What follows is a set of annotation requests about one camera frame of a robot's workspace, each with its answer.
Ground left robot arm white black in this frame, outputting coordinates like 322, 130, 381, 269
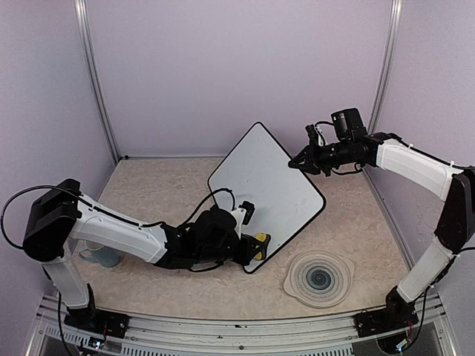
22, 179, 271, 330

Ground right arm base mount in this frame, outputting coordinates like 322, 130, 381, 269
353, 309, 419, 337

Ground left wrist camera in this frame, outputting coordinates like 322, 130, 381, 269
196, 201, 257, 245

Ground left aluminium corner post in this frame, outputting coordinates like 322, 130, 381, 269
74, 0, 121, 165

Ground yellow black sponge eraser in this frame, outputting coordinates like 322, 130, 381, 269
253, 233, 272, 260

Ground right aluminium corner post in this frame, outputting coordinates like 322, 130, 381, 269
369, 0, 403, 133

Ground light blue mug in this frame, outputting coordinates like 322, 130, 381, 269
79, 241, 120, 268

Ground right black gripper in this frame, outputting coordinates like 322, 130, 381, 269
289, 137, 353, 177

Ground clear plate spiral pattern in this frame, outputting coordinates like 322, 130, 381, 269
283, 250, 355, 309

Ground white whiteboard black frame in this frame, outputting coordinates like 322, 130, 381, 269
207, 122, 327, 274

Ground aluminium front rail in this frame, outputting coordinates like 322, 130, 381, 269
35, 296, 446, 356

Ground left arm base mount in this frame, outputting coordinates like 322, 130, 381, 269
65, 306, 130, 339

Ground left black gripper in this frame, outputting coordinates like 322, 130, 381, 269
197, 235, 263, 267

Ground aluminium corner post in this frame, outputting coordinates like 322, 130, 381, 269
369, 0, 403, 133
74, 0, 121, 165

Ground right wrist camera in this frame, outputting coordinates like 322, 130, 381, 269
305, 124, 325, 146

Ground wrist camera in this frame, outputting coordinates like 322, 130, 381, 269
196, 201, 257, 245
305, 124, 325, 146

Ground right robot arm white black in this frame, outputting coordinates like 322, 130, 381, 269
288, 133, 474, 329

